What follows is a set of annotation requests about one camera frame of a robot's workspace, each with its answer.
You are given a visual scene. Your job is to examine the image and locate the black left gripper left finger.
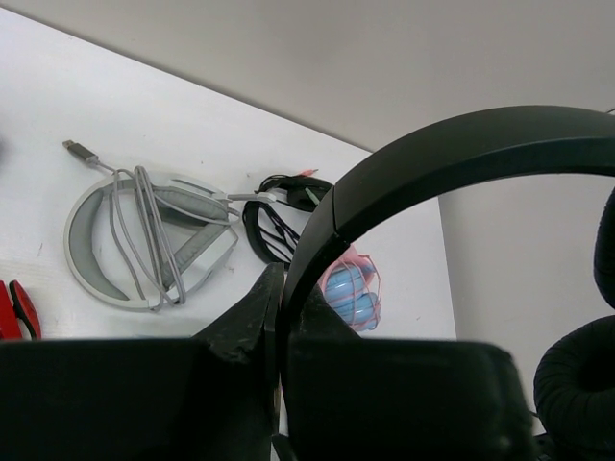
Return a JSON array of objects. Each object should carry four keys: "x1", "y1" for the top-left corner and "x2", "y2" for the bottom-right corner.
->
[{"x1": 1, "y1": 264, "x2": 283, "y2": 460}]

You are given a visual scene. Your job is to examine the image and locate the grey white headphones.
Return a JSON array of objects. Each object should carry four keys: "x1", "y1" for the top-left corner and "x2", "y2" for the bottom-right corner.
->
[{"x1": 62, "y1": 140, "x2": 277, "y2": 311}]

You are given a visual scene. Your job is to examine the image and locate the black wrapped headphones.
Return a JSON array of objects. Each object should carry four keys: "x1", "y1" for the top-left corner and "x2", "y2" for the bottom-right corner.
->
[{"x1": 241, "y1": 169, "x2": 332, "y2": 269}]

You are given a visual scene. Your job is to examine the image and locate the red black headphones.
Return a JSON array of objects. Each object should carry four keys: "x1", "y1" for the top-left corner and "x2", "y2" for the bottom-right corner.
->
[{"x1": 1, "y1": 279, "x2": 42, "y2": 340}]

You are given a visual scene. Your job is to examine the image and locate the pink and blue headphones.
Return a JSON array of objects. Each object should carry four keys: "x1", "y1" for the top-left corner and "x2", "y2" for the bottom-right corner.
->
[{"x1": 318, "y1": 245, "x2": 381, "y2": 332}]

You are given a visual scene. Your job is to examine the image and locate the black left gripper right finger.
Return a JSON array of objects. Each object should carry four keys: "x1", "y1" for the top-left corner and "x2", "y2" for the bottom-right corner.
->
[{"x1": 283, "y1": 289, "x2": 538, "y2": 460}]

